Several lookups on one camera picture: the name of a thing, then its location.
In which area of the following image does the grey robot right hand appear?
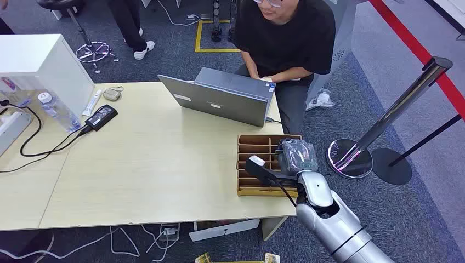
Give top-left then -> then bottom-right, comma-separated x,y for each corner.
277,139 -> 320,176

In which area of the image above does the wooden slotted card organizer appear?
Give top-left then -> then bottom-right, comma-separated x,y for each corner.
236,134 -> 303,198

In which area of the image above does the seated person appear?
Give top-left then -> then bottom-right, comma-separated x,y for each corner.
232,0 -> 337,135

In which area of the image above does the standing person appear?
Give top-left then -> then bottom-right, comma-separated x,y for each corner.
107,0 -> 156,61

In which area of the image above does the clear plastic bag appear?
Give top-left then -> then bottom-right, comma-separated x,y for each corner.
305,88 -> 336,111

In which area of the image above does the beige table leg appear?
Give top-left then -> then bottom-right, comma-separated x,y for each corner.
260,215 -> 290,243

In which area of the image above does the grey open laptop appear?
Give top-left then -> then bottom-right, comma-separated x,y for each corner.
157,67 -> 277,128

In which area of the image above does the black stand leg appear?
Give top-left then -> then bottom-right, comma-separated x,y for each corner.
211,0 -> 223,43
228,0 -> 239,43

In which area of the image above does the white power strip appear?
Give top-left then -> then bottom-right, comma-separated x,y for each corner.
158,223 -> 181,243

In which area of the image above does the red barrier belt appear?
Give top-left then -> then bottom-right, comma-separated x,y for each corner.
368,0 -> 465,121

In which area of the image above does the small grey pouch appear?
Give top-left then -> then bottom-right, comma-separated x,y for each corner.
103,85 -> 124,102

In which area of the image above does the black power adapter brick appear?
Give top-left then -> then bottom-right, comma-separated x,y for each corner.
84,104 -> 119,132

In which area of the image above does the white furniture edge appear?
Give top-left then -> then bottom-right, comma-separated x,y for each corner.
424,0 -> 465,41

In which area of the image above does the white tube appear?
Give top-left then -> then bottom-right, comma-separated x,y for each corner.
82,89 -> 103,117

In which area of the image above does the black stool chrome base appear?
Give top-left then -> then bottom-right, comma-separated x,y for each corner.
36,0 -> 120,74

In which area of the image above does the clear plastic water bottle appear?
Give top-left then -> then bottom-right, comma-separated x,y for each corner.
37,92 -> 82,134

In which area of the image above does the white cabinet box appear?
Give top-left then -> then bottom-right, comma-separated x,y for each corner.
0,33 -> 97,118

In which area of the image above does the white device casing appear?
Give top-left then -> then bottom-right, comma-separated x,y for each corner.
0,110 -> 33,157

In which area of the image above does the clear plastic container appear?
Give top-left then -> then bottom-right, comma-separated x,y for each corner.
0,76 -> 36,110

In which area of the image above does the black laptop cable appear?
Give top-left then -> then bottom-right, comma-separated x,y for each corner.
265,116 -> 292,135

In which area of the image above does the black stanchion post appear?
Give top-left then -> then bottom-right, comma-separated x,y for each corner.
371,113 -> 464,186

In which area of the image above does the chrome stanchion post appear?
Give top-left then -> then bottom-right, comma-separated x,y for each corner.
326,56 -> 454,180

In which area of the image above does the white floor cable bundle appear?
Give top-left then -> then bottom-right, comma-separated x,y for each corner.
0,224 -> 181,263

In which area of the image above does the black power cable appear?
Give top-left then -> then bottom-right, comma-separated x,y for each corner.
0,99 -> 94,174

